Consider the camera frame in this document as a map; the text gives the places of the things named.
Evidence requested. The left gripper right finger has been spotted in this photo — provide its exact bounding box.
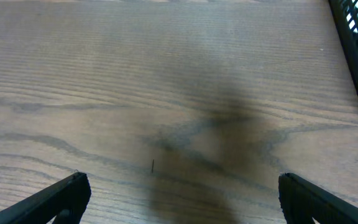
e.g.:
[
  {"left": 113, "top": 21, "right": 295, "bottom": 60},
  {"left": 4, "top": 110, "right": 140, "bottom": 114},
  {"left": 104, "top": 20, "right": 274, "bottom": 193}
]
[{"left": 278, "top": 173, "right": 358, "bottom": 224}]

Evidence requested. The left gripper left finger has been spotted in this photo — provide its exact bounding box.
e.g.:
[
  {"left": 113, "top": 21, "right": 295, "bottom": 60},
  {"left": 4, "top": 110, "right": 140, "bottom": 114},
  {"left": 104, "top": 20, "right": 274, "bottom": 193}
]
[{"left": 0, "top": 172, "right": 91, "bottom": 224}]

